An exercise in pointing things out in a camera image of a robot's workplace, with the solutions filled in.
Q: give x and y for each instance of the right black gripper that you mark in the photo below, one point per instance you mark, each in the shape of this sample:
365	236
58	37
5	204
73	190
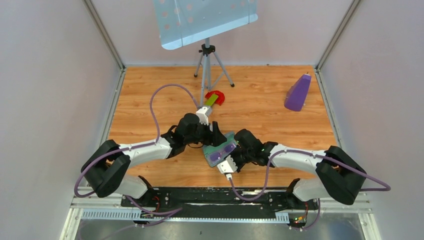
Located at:
239	166

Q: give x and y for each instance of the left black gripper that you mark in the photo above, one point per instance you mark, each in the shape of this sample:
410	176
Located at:
214	138

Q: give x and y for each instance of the grey glasses case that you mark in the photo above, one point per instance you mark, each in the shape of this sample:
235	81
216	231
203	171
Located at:
208	149

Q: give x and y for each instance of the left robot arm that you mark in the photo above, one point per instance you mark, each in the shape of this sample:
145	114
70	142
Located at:
106	170

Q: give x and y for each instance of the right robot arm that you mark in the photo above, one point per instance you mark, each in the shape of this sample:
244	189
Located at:
338	176

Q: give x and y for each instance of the green rectangular block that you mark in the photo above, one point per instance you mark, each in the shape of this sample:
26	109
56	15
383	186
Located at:
210	99

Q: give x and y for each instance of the red curved plastic piece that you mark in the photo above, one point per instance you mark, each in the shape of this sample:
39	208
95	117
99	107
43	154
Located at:
221	95

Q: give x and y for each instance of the grey tripod stand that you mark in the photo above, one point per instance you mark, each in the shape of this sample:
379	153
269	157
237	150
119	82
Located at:
207	50

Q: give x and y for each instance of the light blue perforated board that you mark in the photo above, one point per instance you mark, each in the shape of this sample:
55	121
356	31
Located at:
183	22

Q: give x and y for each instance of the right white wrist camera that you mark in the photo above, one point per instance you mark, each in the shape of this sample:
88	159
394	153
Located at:
228	167

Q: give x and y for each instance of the white slotted cable duct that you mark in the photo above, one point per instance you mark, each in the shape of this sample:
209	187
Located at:
138	215

